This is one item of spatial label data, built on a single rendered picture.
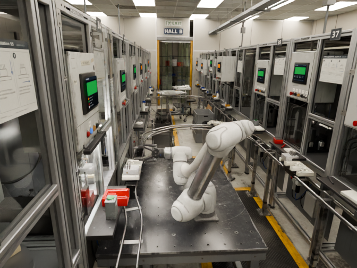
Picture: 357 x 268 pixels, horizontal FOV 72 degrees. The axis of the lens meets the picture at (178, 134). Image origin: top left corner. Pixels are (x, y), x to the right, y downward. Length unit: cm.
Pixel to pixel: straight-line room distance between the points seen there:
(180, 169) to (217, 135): 57
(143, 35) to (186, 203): 885
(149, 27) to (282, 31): 511
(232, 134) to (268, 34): 964
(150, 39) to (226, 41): 291
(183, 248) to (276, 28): 1001
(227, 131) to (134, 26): 903
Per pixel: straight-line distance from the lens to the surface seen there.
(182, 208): 165
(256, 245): 179
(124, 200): 165
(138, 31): 1011
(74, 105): 122
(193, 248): 170
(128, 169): 210
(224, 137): 130
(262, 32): 1079
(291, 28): 1125
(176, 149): 185
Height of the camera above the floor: 180
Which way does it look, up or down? 17 degrees down
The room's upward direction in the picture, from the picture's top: 1 degrees clockwise
